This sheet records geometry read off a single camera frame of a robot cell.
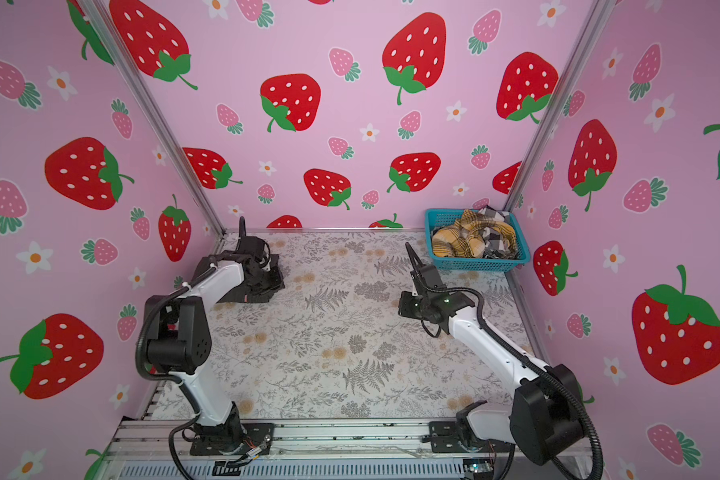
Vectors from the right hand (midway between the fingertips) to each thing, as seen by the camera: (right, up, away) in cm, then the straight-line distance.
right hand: (401, 302), depth 84 cm
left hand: (-38, +4, +12) cm, 40 cm away
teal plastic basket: (+18, +29, +31) cm, 46 cm away
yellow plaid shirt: (+26, +20, +21) cm, 39 cm away
